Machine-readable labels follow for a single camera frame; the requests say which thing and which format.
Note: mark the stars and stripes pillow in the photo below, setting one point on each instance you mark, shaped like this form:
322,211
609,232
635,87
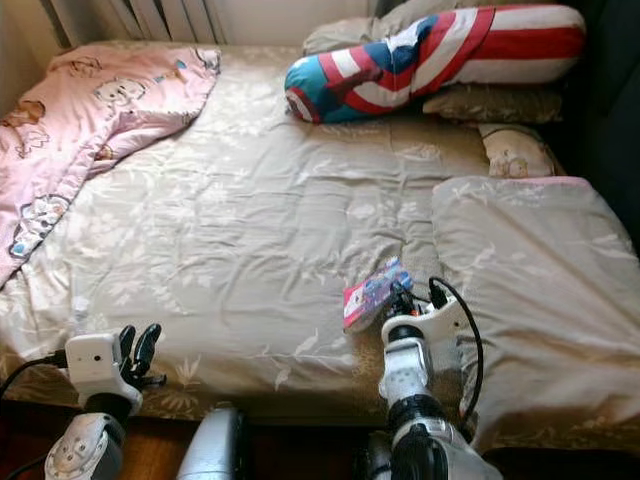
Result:
435,58

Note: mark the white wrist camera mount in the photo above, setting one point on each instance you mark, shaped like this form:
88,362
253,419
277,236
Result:
92,362
442,318

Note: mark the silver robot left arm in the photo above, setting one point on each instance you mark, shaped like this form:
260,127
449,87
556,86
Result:
90,445

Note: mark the pink cartoon print blanket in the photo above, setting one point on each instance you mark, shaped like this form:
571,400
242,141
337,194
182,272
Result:
80,130

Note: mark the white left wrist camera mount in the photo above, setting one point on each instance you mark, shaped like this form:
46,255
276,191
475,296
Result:
92,362

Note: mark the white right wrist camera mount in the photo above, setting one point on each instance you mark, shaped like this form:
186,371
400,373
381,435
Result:
442,318

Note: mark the flat floral pillow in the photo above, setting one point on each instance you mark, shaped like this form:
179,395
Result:
500,103

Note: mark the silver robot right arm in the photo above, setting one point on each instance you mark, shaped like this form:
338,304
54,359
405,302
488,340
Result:
408,370

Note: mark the large floral pillow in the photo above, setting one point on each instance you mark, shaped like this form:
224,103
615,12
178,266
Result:
550,270

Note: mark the grey floral pillow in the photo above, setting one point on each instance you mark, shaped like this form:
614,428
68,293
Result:
345,35

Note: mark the small cream printed pillow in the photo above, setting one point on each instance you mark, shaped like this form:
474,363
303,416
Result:
515,153

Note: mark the colourful printed packet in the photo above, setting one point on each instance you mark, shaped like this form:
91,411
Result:
372,295

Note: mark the floral bedspread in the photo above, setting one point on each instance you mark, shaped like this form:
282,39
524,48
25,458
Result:
260,230

